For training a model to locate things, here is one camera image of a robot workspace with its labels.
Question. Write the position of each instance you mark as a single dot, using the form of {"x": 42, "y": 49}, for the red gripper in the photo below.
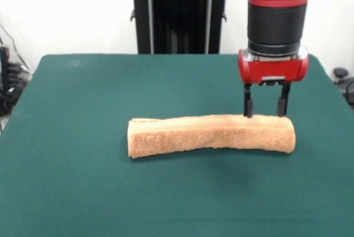
{"x": 273, "y": 68}

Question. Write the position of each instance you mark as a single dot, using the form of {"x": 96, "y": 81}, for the orange terry towel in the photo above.
{"x": 193, "y": 137}

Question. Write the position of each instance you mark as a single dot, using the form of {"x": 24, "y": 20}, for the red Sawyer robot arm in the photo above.
{"x": 276, "y": 21}

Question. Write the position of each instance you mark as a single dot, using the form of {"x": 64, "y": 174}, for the dark green table cloth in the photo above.
{"x": 83, "y": 170}

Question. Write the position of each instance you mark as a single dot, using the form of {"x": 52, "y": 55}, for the black equipment stack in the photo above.
{"x": 7, "y": 88}

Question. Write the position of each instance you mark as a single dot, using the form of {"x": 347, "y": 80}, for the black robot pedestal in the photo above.
{"x": 179, "y": 27}

